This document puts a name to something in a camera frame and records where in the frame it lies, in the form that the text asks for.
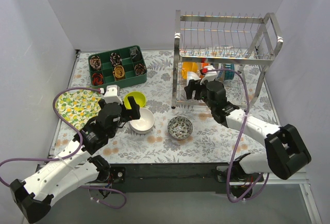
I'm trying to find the red black rolled tie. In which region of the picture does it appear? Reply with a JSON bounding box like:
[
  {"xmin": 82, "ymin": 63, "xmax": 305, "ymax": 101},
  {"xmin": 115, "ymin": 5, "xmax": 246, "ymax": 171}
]
[{"xmin": 92, "ymin": 73, "xmax": 104, "ymax": 86}]

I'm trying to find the pink brown rolled tie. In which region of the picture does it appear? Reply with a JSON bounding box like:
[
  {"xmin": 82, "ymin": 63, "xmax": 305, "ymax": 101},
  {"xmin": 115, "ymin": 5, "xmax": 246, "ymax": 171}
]
[{"xmin": 89, "ymin": 56, "xmax": 102, "ymax": 71}]

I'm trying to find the dark grey rolled tie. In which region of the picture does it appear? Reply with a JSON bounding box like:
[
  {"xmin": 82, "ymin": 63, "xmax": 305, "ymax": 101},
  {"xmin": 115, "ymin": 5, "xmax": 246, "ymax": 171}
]
[{"xmin": 129, "ymin": 46, "xmax": 141, "ymax": 62}]

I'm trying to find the yellow orange bowl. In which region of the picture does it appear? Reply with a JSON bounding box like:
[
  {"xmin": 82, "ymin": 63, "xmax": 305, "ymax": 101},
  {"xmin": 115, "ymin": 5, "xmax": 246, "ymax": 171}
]
[{"xmin": 181, "ymin": 62, "xmax": 199, "ymax": 79}]

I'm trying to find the teal bowl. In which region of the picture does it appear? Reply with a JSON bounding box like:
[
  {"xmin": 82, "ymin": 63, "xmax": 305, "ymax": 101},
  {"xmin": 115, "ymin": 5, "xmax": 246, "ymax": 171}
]
[{"xmin": 224, "ymin": 64, "xmax": 235, "ymax": 81}]

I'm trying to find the dark floral rolled tie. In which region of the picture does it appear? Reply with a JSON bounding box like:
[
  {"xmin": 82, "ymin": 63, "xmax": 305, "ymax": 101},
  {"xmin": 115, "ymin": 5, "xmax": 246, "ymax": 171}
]
[{"xmin": 110, "ymin": 53, "xmax": 122, "ymax": 67}]

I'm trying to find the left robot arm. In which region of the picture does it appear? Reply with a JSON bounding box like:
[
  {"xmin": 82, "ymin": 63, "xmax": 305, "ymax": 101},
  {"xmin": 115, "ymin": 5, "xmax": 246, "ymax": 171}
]
[{"xmin": 9, "ymin": 97, "xmax": 140, "ymax": 223}]

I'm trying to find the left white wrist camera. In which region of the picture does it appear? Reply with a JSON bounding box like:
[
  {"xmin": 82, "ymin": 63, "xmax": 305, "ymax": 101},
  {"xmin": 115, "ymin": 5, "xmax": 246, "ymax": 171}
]
[{"xmin": 100, "ymin": 85, "xmax": 123, "ymax": 104}]

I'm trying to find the floral table mat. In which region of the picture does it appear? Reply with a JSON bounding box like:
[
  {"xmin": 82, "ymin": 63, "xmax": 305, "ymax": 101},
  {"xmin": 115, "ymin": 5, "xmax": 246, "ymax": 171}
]
[{"xmin": 51, "ymin": 49, "xmax": 289, "ymax": 165}]

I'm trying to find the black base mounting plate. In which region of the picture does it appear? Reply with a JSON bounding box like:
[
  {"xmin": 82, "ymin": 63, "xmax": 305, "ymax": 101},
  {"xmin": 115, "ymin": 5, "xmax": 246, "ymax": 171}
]
[{"xmin": 103, "ymin": 162, "xmax": 265, "ymax": 194}]

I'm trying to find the dark floral pink bowl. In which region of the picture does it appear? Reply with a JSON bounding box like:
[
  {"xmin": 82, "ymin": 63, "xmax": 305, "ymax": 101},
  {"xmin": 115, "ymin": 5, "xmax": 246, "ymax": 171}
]
[{"xmin": 167, "ymin": 116, "xmax": 193, "ymax": 140}]

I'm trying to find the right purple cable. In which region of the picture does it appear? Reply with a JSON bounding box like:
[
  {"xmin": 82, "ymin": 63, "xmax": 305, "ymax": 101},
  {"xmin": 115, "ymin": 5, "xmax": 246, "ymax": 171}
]
[{"xmin": 206, "ymin": 68, "xmax": 270, "ymax": 204}]

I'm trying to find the light blue white bowl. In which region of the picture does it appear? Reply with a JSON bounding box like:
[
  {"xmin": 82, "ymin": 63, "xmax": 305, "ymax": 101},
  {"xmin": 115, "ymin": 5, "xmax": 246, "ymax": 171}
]
[{"xmin": 129, "ymin": 108, "xmax": 155, "ymax": 131}]

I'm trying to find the blue floral white bowl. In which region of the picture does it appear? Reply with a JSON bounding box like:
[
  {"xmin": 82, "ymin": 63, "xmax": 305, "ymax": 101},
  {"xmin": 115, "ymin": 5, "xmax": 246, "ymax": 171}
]
[{"xmin": 216, "ymin": 64, "xmax": 224, "ymax": 81}]

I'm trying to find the steel two-tier dish rack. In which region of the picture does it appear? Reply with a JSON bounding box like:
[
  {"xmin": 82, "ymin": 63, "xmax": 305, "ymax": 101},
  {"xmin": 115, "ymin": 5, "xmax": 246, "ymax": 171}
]
[{"xmin": 171, "ymin": 10, "xmax": 284, "ymax": 108}]

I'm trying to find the yellow black rolled tie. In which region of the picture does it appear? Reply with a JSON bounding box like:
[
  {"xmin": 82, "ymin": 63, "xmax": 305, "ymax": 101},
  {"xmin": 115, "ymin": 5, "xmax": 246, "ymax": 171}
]
[{"xmin": 113, "ymin": 65, "xmax": 125, "ymax": 81}]

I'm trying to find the green compartment tray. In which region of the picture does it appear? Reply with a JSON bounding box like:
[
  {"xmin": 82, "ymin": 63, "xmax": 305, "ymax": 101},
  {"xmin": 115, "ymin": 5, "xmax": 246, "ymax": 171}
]
[{"xmin": 88, "ymin": 45, "xmax": 147, "ymax": 88}]

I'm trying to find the lemon print cloth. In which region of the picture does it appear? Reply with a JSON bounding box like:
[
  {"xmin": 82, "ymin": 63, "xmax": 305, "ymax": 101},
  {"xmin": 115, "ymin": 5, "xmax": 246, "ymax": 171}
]
[{"xmin": 55, "ymin": 89, "xmax": 102, "ymax": 129}]

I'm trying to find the white ribbed bowl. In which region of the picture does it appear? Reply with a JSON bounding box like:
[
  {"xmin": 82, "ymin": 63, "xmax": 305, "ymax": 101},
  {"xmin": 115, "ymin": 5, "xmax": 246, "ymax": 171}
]
[{"xmin": 186, "ymin": 71, "xmax": 200, "ymax": 84}]

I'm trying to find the lime green bowl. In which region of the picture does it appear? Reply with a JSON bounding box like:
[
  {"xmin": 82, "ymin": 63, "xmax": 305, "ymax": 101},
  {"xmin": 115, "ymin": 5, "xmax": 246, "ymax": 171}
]
[
  {"xmin": 139, "ymin": 98, "xmax": 146, "ymax": 108},
  {"xmin": 124, "ymin": 91, "xmax": 146, "ymax": 109}
]

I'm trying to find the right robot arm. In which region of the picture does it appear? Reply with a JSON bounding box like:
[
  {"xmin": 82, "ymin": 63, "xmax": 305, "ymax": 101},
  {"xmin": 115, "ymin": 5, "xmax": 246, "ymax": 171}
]
[{"xmin": 184, "ymin": 80, "xmax": 311, "ymax": 182}]

